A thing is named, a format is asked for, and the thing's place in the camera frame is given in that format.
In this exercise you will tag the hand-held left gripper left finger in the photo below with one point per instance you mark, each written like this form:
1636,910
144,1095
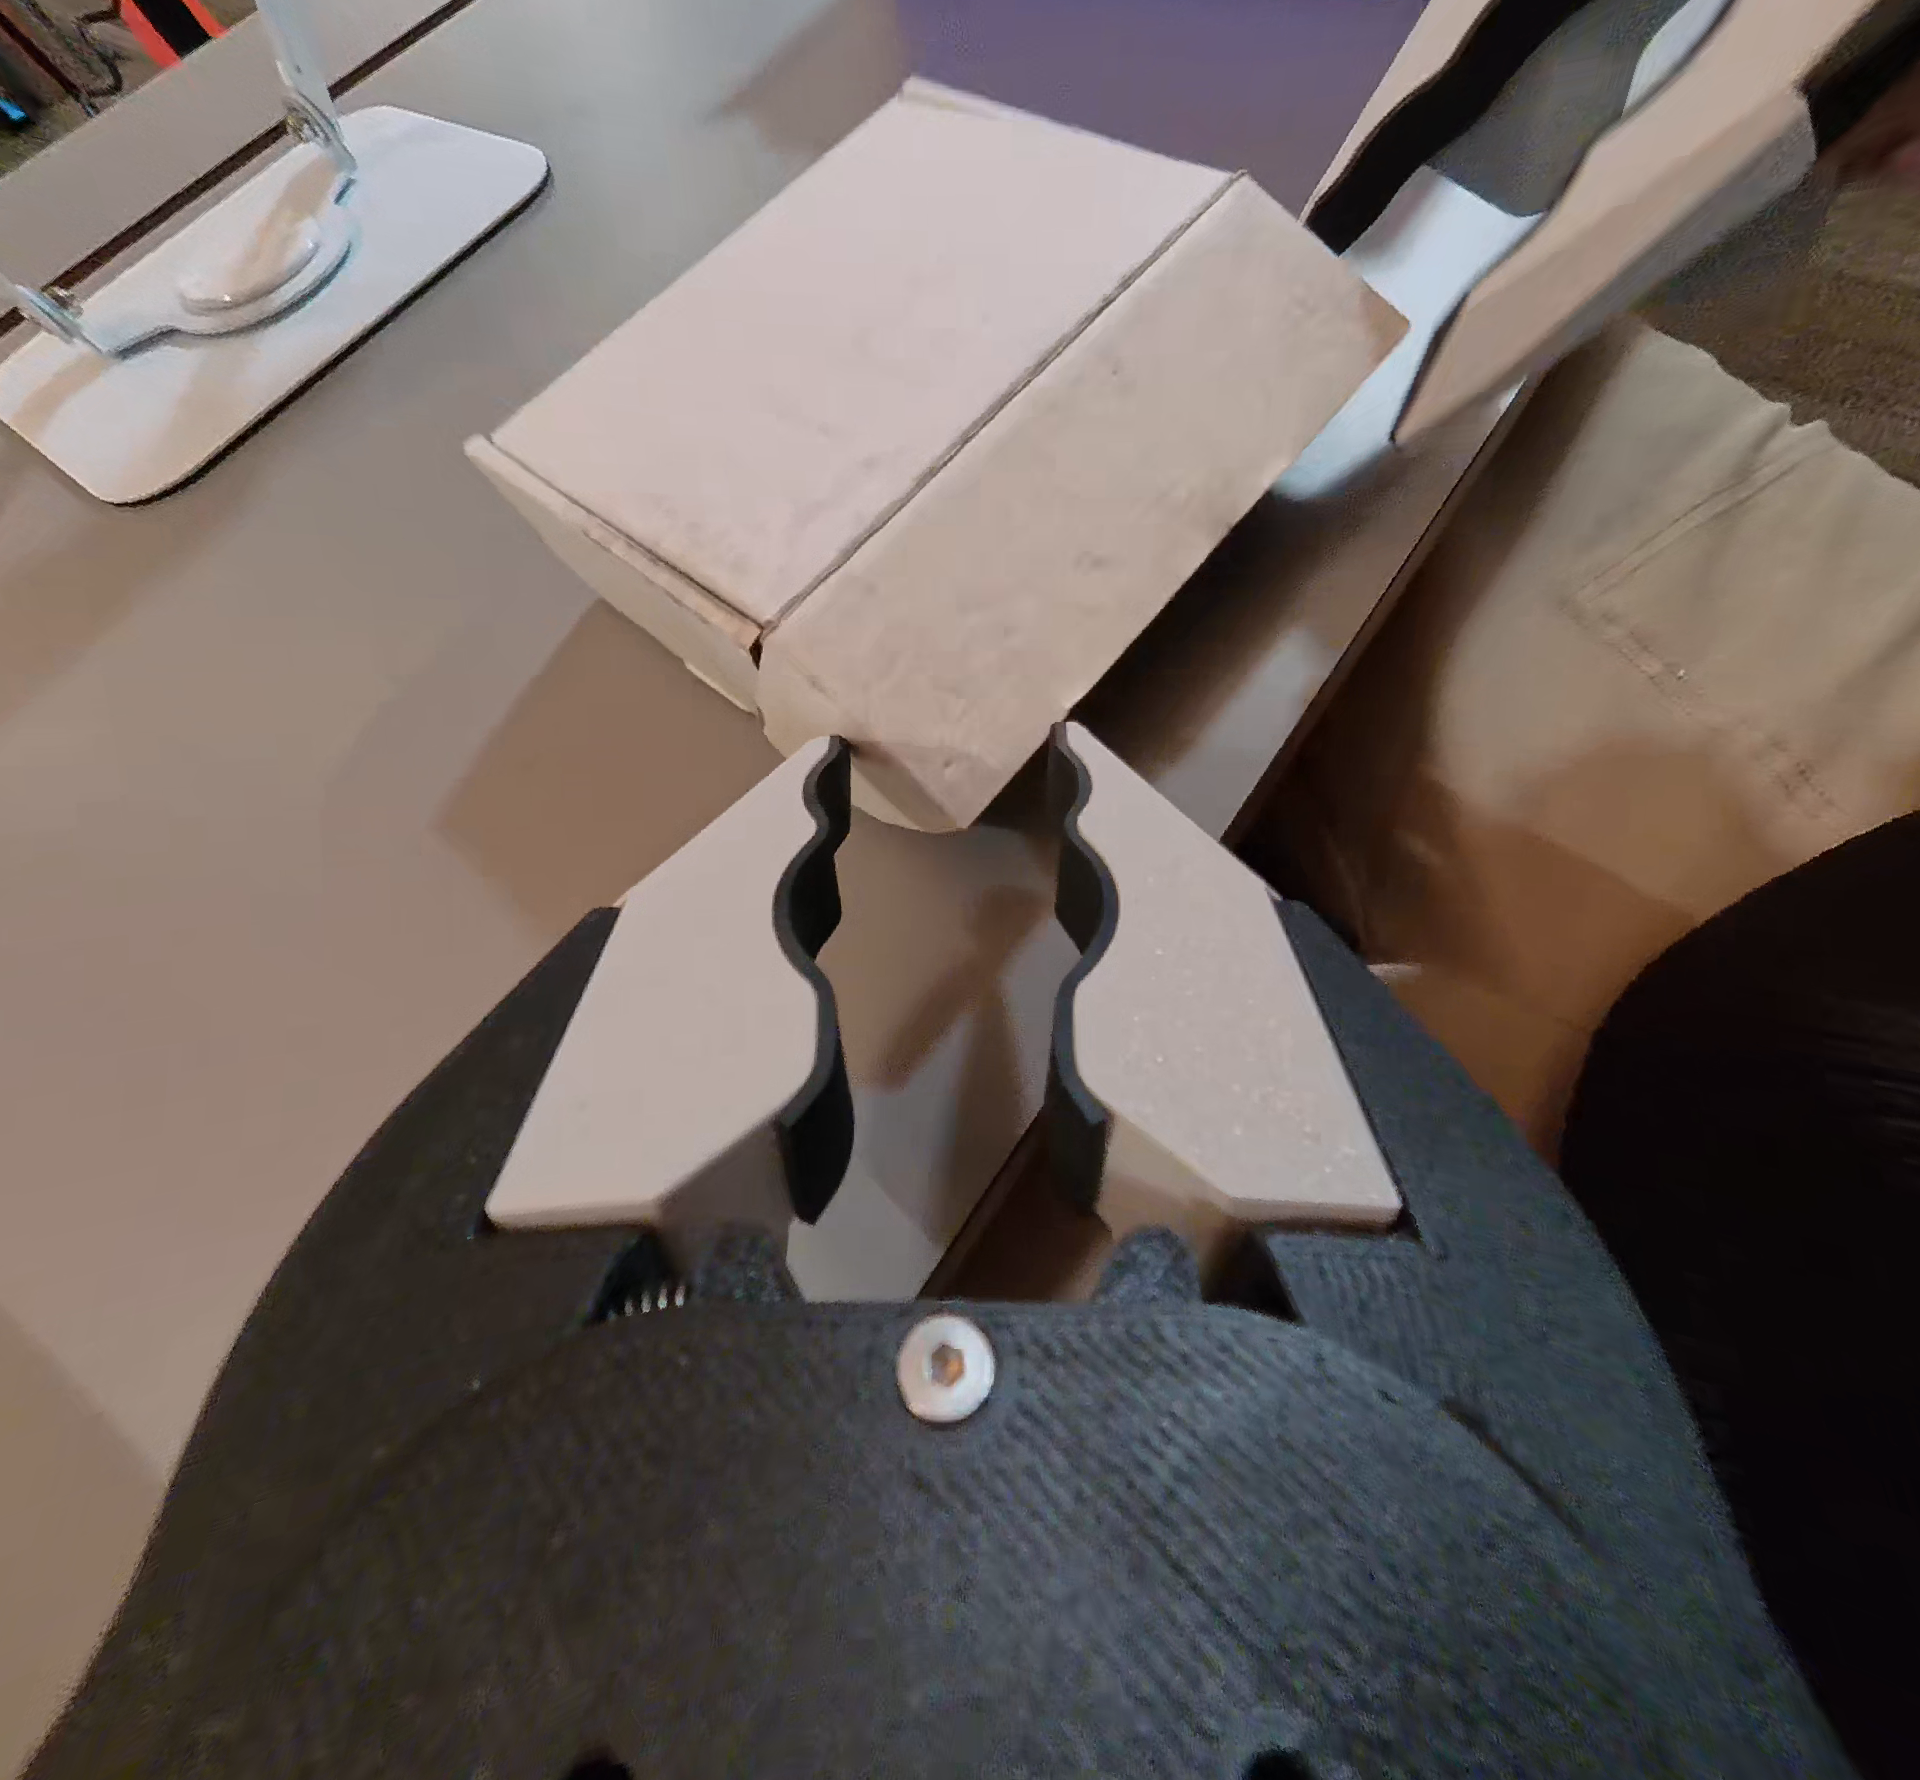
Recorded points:
675,1044

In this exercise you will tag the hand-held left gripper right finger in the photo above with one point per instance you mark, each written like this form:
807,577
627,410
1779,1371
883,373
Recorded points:
1224,1044

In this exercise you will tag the white cardboard mailer box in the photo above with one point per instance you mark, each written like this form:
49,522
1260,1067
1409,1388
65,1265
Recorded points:
914,431

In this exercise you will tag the grey desk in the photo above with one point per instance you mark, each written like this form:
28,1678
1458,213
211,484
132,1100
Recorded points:
271,835

